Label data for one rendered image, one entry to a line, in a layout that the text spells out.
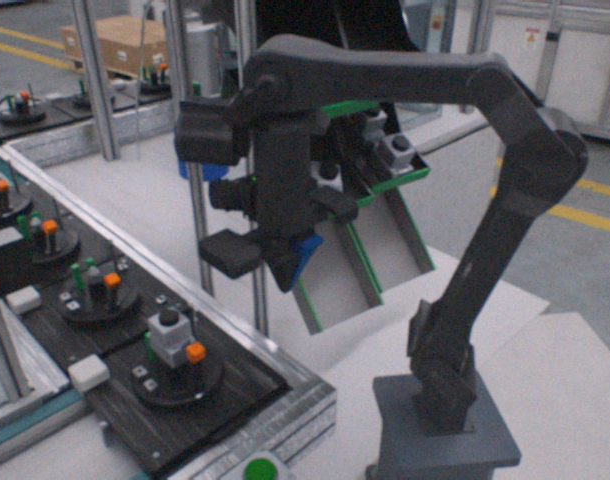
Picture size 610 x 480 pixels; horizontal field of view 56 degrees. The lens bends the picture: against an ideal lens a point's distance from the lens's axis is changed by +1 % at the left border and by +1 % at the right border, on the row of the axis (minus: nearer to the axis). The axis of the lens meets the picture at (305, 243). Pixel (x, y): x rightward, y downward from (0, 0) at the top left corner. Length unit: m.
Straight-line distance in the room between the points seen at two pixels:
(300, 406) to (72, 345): 0.40
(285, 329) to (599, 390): 0.58
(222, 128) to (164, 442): 0.47
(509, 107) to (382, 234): 0.61
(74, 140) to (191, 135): 1.46
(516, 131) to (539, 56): 4.17
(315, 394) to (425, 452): 0.24
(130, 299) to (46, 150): 1.00
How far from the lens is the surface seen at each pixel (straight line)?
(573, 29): 4.59
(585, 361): 1.22
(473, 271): 0.60
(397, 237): 1.11
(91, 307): 1.08
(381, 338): 1.16
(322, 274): 0.99
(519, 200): 0.56
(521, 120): 0.52
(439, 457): 0.72
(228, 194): 0.62
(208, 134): 0.57
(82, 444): 0.96
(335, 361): 1.10
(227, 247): 0.57
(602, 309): 2.92
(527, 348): 1.21
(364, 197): 0.92
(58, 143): 2.00
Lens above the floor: 1.62
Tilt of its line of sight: 32 degrees down
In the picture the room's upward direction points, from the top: straight up
